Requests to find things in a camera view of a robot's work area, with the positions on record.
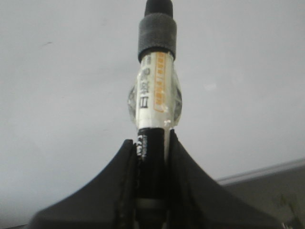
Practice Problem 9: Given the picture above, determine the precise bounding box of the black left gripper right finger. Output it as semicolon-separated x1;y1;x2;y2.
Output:
168;130;283;229

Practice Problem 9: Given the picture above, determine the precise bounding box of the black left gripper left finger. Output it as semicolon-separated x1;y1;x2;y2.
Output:
28;140;136;229

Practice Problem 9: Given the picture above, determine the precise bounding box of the white whiteboard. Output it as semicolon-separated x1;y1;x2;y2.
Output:
0;0;305;229

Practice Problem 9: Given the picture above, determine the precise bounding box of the white black whiteboard marker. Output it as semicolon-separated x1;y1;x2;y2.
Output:
128;0;182;229

